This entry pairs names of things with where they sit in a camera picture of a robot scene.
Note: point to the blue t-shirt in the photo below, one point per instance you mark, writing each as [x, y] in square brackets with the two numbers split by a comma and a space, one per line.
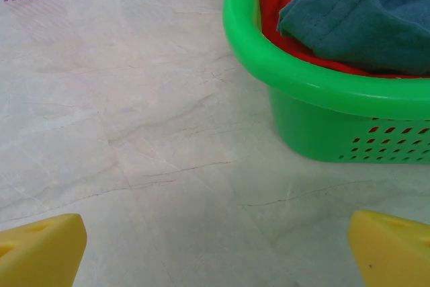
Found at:
[352, 25]

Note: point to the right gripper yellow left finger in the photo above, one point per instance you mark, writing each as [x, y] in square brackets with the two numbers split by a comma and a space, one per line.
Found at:
[40, 253]

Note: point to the green plastic laundry basket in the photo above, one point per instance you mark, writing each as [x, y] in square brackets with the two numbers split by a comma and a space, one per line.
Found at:
[302, 125]

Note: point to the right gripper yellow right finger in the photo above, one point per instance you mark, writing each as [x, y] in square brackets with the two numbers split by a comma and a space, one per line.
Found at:
[393, 256]

